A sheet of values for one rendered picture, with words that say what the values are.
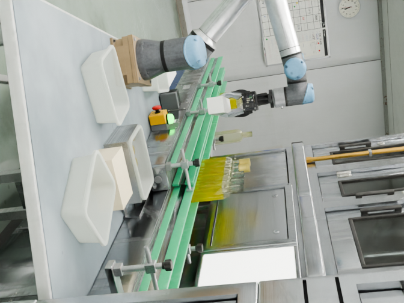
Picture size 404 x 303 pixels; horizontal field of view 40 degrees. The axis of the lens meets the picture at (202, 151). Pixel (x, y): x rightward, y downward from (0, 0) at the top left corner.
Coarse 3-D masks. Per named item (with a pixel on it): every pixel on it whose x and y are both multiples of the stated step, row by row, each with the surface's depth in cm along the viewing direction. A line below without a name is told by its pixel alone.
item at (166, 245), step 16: (176, 192) 203; (192, 192) 201; (176, 208) 192; (176, 224) 180; (160, 240) 172; (176, 240) 170; (160, 256) 164; (176, 256) 163; (160, 272) 156; (144, 288) 150; (160, 288) 148
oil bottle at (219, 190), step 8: (200, 184) 209; (208, 184) 208; (216, 184) 207; (224, 184) 206; (200, 192) 206; (208, 192) 206; (216, 192) 205; (224, 192) 205; (192, 200) 208; (200, 200) 207; (208, 200) 207
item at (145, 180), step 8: (136, 128) 185; (136, 136) 191; (144, 136) 192; (128, 144) 177; (136, 144) 192; (144, 144) 192; (136, 152) 193; (144, 152) 193; (144, 160) 194; (136, 168) 178; (144, 168) 196; (136, 176) 179; (144, 176) 197; (152, 176) 196; (144, 184) 193; (152, 184) 194; (144, 192) 187
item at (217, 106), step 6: (222, 96) 205; (210, 102) 205; (216, 102) 204; (222, 102) 204; (228, 102) 223; (210, 108) 205; (216, 108) 204; (222, 108) 204; (228, 108) 220; (210, 114) 209; (216, 114) 216
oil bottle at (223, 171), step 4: (216, 168) 220; (220, 168) 219; (224, 168) 218; (200, 172) 219; (204, 172) 219; (208, 172) 218; (212, 172) 217; (216, 172) 216; (220, 172) 216; (224, 172) 215; (228, 172) 216; (200, 176) 216; (204, 176) 216
